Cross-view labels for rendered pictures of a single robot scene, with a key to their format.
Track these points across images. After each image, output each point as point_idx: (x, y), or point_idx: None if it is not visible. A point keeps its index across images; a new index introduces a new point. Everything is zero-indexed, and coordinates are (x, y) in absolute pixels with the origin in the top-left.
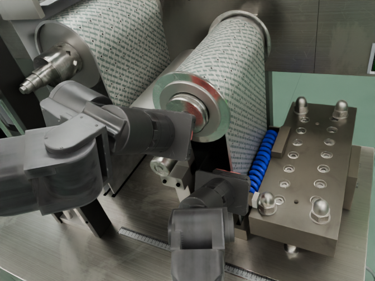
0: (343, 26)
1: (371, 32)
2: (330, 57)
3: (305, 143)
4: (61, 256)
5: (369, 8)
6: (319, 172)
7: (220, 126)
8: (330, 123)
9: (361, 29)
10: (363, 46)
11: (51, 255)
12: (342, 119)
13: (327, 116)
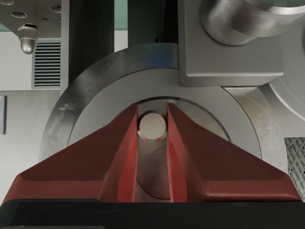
0: (37, 154)
1: (7, 146)
2: (48, 113)
3: None
4: None
5: (12, 175)
6: None
7: (71, 118)
8: (29, 21)
9: (17, 150)
10: (13, 129)
11: None
12: (21, 27)
13: (41, 27)
